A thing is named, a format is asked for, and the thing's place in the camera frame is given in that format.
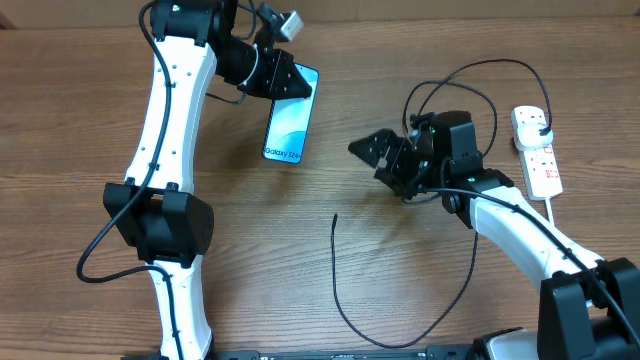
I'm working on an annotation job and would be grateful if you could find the Samsung Galaxy smartphone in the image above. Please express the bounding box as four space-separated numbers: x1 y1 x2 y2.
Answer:
262 64 319 164

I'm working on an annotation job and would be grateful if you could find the black charger cable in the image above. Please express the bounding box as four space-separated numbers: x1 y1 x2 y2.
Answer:
330 58 554 350

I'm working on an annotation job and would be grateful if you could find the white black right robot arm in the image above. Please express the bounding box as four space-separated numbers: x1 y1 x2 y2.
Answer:
348 111 639 359

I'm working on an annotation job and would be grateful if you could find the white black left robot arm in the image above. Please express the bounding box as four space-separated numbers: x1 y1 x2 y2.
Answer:
103 1 312 359

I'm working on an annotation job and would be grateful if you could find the white charger plug adapter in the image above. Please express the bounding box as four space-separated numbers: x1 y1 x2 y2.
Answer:
514 123 554 152

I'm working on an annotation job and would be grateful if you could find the white power strip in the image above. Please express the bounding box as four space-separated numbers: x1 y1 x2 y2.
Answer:
511 106 563 200

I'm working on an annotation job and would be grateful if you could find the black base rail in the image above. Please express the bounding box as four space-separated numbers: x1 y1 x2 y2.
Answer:
119 343 481 360

